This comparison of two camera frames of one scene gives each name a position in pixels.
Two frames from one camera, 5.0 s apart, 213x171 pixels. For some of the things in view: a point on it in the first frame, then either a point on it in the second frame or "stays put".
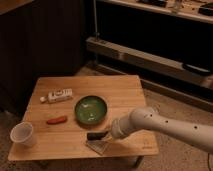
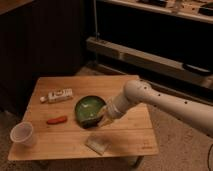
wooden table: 72,118 stays put
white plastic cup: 23,133 stays put
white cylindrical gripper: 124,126 → 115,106
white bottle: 58,95 stays put
